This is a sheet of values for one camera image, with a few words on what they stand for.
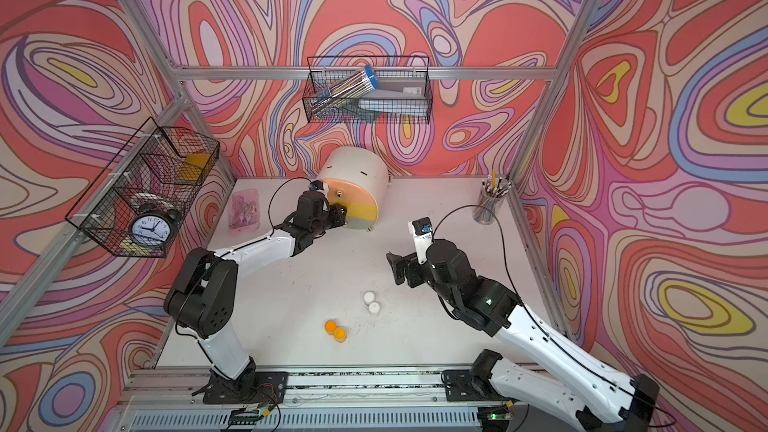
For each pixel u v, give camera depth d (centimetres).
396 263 60
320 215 75
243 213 108
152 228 68
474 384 66
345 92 78
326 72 88
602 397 39
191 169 78
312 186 83
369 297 86
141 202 70
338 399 73
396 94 87
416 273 61
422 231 58
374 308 84
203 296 48
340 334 80
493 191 94
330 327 82
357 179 91
